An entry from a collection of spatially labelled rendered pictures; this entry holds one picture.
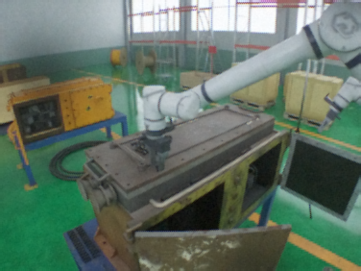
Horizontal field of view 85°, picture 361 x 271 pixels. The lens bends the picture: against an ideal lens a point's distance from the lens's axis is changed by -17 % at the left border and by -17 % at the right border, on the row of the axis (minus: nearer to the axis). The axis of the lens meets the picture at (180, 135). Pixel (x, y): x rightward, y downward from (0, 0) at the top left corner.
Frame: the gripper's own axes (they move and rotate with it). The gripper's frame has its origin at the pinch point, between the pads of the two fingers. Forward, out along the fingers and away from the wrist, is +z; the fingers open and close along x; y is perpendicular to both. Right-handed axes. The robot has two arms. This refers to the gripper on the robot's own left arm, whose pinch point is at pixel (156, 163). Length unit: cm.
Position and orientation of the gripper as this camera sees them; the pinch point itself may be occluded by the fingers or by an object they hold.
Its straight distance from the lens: 102.8
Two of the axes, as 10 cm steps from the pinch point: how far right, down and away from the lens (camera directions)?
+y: -7.4, 2.8, -6.2
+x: 6.8, 3.1, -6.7
